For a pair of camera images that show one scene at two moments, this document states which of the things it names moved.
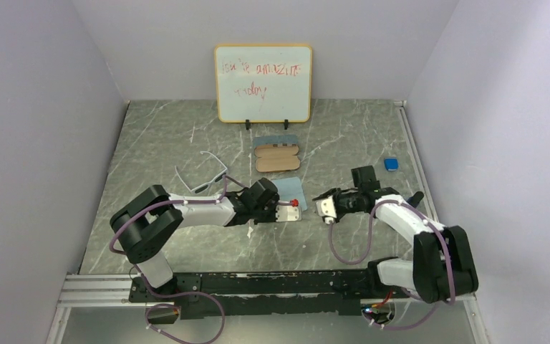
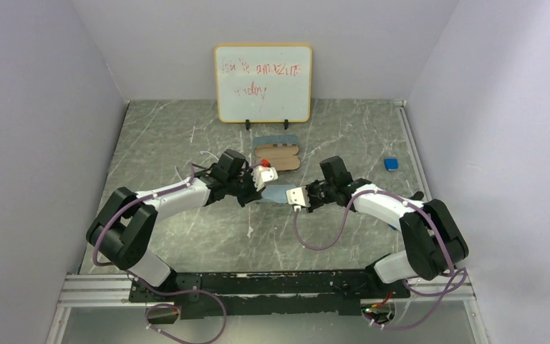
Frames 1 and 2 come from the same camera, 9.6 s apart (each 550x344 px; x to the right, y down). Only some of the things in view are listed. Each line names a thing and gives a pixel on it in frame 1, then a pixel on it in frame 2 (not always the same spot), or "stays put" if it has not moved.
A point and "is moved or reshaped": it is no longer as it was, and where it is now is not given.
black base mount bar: (308, 293) stays put
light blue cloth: (290, 189) is moved or reshaped
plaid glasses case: (275, 158) stays put
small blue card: (415, 200) stays put
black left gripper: (273, 202) -> (253, 196)
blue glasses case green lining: (280, 140) stays put
